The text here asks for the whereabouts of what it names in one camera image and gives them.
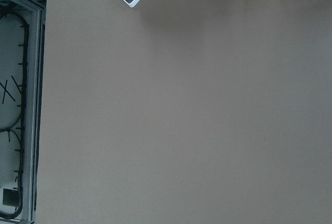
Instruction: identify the aluminium table frame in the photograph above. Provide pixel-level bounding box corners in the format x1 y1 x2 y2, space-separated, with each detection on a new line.
1 0 46 223

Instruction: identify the black cable bundle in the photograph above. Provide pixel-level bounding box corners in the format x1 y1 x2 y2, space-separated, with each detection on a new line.
0 8 30 219

